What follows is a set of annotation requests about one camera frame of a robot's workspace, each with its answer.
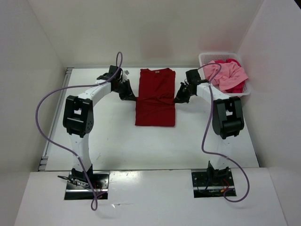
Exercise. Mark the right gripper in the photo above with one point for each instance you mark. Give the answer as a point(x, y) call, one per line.
point(180, 98)

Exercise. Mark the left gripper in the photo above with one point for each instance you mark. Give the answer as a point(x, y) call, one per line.
point(128, 95)

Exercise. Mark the red t-shirt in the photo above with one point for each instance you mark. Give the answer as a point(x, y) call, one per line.
point(155, 103)

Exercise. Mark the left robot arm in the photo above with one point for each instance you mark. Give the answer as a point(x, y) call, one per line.
point(78, 119)

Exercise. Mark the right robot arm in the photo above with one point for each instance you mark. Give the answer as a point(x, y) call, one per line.
point(226, 119)

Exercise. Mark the white plastic basket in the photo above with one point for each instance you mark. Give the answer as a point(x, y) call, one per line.
point(206, 57)

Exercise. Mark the hot pink t-shirt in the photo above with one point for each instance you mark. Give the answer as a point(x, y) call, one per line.
point(232, 77)

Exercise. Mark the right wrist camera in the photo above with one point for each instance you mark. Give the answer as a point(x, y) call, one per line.
point(193, 77)

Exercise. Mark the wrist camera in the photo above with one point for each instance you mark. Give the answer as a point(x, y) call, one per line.
point(193, 77)
point(114, 70)

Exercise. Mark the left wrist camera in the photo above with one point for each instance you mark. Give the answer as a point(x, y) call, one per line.
point(114, 70)

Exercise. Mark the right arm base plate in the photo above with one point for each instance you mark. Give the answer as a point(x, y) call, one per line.
point(201, 181)

